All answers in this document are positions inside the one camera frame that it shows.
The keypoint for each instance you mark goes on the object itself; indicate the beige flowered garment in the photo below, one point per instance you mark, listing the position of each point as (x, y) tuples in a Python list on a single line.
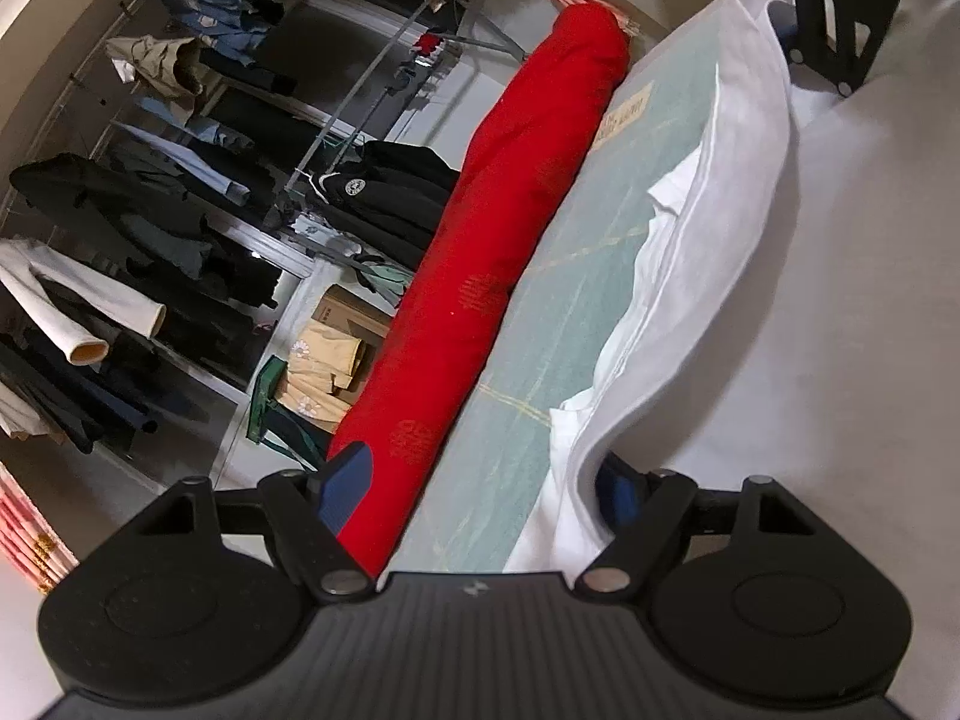
[(322, 375)]

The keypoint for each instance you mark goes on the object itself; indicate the pale green garment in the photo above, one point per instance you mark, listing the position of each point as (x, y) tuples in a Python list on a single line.
[(386, 277)]

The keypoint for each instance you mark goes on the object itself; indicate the green chair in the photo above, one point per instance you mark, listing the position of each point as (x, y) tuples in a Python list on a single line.
[(262, 397)]

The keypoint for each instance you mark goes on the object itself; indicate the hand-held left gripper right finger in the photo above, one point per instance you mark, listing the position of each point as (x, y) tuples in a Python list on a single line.
[(622, 489)]

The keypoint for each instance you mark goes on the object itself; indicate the metal drying rack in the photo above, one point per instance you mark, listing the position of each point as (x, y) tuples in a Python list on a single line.
[(360, 94)]

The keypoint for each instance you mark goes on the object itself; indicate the pink patterned curtain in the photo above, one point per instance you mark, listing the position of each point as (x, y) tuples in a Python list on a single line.
[(30, 540)]

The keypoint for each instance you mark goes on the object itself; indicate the white printed t-shirt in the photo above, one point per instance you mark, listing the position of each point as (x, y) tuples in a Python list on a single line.
[(825, 277)]

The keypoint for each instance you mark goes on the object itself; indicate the cardboard box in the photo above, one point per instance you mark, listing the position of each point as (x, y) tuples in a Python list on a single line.
[(345, 315)]

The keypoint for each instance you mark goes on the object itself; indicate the rolled red quilt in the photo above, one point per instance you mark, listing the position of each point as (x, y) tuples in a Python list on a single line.
[(465, 240)]

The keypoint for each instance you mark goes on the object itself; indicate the plain black hanging jacket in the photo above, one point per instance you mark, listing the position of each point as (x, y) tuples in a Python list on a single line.
[(382, 236)]

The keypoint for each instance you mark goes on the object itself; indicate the small red garment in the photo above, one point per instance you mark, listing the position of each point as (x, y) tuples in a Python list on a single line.
[(427, 41)]

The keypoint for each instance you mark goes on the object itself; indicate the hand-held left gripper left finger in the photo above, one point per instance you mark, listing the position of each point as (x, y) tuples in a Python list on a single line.
[(349, 480)]

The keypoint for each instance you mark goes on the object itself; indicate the row of hanging clothes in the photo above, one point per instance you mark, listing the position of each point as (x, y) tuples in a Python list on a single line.
[(112, 202)]

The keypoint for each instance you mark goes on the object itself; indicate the black jacket with round badge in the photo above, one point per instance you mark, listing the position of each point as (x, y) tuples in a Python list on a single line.
[(390, 180)]

